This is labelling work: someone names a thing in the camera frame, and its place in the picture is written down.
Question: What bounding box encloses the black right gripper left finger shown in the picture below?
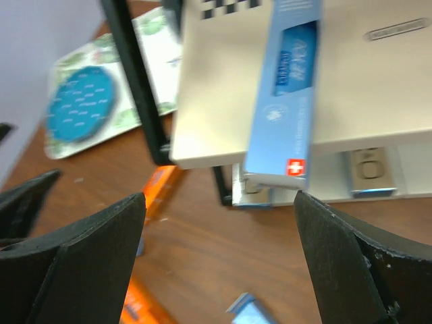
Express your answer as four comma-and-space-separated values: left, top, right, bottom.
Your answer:
1, 192, 146, 323

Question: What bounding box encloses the three-tier cream shelf rack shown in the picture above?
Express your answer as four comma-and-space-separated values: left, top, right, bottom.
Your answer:
102, 1, 431, 206

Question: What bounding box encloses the orange toothpaste box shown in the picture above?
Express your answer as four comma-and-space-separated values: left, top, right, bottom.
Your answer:
142, 165, 183, 225
119, 275, 178, 324

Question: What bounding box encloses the blue toothpaste box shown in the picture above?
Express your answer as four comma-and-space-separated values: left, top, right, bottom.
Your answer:
243, 1, 322, 190
226, 292, 278, 324

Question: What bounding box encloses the teal dotted plate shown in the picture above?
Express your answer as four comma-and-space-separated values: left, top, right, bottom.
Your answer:
47, 66, 115, 142

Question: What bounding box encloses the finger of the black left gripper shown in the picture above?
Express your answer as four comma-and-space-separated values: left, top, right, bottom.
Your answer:
1, 169, 61, 240
0, 123, 15, 142

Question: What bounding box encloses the silver toothpaste box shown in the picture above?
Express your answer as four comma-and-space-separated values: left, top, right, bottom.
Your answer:
343, 147, 397, 198
232, 163, 273, 209

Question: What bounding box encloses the leaf-patterned white tray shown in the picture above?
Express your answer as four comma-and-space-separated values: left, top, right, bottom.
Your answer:
45, 7, 182, 159

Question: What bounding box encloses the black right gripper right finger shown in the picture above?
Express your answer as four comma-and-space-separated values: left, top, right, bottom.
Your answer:
294, 191, 431, 323

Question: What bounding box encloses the orange toothpaste box bottom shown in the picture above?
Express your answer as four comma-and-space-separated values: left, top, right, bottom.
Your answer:
119, 275, 178, 324

